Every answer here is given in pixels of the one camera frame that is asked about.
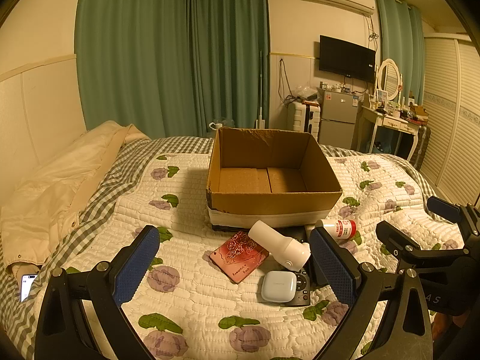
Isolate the white flat mop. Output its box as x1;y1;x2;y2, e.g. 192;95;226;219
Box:
256;50;265;129

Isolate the black remote control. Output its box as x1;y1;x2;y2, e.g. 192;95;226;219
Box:
278;226;311;307

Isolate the white handheld device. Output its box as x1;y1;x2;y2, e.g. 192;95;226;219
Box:
248;220;311;272

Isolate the white louvred wardrobe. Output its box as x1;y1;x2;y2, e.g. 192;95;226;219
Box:
421;34;479;204

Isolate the green curtain left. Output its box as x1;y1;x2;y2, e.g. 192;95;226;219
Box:
74;0;270;138

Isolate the green curtain right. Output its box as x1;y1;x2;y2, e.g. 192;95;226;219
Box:
376;0;425;105

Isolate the white oval vanity mirror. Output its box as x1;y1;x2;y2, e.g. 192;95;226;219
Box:
375;58;403;102

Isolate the white floral quilt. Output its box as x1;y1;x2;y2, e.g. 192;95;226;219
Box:
65;154;464;359

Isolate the black wall television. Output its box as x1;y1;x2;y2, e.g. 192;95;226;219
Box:
319;35;376;84

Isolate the white suitcase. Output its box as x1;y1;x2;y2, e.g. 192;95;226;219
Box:
287;101;320;141

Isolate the white bottle red label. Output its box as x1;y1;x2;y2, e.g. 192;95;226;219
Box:
320;219;356;240

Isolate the clear water jug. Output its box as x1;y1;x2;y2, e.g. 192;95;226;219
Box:
208;121;224;132

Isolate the silver mini fridge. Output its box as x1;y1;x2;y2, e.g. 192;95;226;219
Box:
318;89;359;149

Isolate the smartphone with lit screen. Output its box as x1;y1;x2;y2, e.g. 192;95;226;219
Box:
20;274;38;302

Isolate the brown cardboard box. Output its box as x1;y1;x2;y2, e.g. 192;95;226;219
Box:
206;127;343;228

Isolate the green curtain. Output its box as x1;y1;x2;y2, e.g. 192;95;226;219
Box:
376;0;425;105
74;0;270;138

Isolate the white dressing table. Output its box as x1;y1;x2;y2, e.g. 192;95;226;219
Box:
355;106;421;161

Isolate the grey checked bed sheet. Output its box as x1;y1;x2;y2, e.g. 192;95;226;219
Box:
1;137;452;359

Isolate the light blue earbuds case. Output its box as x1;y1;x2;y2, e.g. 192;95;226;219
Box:
260;271;297;303

